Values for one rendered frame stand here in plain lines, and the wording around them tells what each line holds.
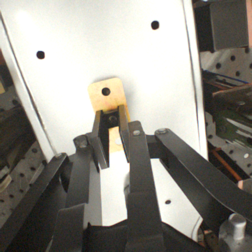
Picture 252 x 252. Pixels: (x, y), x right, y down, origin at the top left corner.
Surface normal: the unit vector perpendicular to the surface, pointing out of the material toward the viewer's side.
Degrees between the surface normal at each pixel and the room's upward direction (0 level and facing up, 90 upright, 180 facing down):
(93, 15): 0
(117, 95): 4
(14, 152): 90
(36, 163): 0
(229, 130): 78
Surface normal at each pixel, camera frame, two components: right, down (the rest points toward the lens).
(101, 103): 0.06, 0.32
